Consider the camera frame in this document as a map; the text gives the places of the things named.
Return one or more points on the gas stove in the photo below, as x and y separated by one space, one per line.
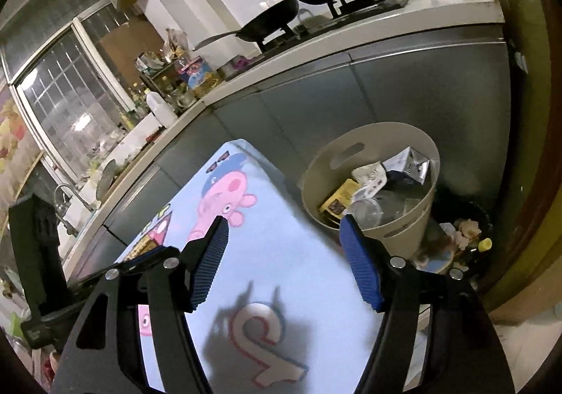
364 3

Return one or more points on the cartoon printed tablecloth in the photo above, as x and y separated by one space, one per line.
281 253

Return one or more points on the chrome faucet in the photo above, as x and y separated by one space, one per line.
70 200

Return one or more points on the white plastic bottle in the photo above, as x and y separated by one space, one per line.
160 110

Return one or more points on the small black wok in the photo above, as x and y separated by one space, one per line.
272 18

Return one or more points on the beige round waste bin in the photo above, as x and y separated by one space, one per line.
408 236

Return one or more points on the grey kitchen counter cabinets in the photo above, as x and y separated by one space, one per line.
307 113

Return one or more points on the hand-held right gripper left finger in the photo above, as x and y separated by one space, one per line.
210 262

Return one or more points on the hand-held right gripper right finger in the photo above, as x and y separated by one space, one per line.
362 266

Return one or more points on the kitchen window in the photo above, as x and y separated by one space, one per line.
66 104

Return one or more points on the blue printed carton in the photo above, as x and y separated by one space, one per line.
197 75

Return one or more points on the black waste bin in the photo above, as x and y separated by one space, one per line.
478 218

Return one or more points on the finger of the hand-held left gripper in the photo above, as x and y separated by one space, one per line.
140 257

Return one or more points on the clear plastic container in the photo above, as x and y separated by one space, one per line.
386 209

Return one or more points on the round glass pot lid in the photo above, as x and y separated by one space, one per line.
105 178

